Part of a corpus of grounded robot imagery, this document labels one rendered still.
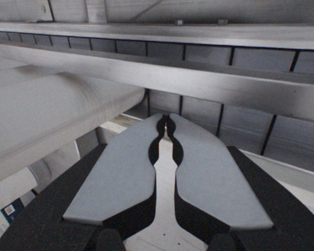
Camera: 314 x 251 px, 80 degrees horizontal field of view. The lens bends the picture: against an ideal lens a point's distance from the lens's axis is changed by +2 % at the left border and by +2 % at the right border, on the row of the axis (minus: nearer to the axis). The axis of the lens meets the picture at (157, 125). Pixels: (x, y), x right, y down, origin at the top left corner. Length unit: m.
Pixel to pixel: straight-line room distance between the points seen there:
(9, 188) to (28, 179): 0.04
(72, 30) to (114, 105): 0.13
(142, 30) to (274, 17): 0.11
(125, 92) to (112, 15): 0.13
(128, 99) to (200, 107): 0.07
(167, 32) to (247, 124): 0.10
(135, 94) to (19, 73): 0.10
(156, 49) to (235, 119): 0.09
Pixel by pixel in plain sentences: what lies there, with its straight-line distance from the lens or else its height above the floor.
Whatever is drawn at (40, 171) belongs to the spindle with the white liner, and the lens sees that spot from 0.56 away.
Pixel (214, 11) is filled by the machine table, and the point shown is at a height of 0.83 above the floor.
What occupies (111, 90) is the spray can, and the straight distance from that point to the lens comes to 0.16.
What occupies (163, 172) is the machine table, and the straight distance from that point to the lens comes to 0.33.
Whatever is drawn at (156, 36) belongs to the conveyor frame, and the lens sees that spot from 0.18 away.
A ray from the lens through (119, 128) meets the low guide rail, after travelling 0.19.
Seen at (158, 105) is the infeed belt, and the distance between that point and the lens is 0.20.
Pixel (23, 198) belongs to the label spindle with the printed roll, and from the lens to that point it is 0.96.
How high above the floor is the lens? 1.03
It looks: 46 degrees down
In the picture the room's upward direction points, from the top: 129 degrees counter-clockwise
